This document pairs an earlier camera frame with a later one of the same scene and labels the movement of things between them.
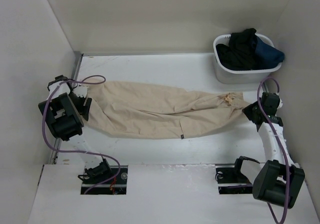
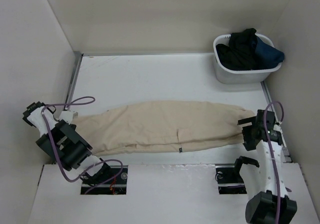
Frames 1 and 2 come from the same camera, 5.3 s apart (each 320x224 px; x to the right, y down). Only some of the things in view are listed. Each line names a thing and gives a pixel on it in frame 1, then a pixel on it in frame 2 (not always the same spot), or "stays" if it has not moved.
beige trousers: [135, 110] to [162, 126]
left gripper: [83, 110] to [72, 125]
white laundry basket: [241, 76] stays
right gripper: [247, 110] to [249, 143]
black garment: [240, 53] stays
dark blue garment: [268, 57] stays
